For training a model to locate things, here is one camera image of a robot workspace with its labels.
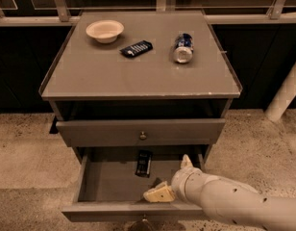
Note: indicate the blue white soda can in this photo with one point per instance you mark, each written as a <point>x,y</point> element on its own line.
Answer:
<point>183,49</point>

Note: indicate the open grey middle drawer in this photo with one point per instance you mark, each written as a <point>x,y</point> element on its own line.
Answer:
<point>109,189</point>

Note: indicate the brass upper drawer knob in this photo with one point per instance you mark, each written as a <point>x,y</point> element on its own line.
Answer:
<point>142,136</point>

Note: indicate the metal railing frame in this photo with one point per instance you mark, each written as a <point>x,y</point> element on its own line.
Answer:
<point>67,12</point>

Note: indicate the white paper bowl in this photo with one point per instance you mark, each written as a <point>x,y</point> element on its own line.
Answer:
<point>105,31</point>

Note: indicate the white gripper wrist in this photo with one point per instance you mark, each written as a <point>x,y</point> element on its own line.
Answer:
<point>180,183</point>

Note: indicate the blue snack bar wrapper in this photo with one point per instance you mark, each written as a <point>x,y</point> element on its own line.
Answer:
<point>136,49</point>

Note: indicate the black rxbar chocolate bar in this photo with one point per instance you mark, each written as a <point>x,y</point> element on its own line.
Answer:
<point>144,163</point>

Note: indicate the closed grey upper drawer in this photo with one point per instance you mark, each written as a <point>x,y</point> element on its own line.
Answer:
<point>96,133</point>

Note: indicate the white diagonal post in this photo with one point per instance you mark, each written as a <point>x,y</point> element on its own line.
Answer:
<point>283,97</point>

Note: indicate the grey drawer cabinet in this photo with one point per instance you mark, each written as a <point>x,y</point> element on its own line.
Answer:
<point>94,81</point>

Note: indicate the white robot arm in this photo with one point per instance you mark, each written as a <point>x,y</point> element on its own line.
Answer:
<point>226,200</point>

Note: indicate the brass middle drawer knob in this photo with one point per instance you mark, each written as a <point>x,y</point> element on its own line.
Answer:
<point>142,225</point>

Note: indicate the brass drawer knob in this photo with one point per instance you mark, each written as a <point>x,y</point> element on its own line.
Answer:
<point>142,136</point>
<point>142,225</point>

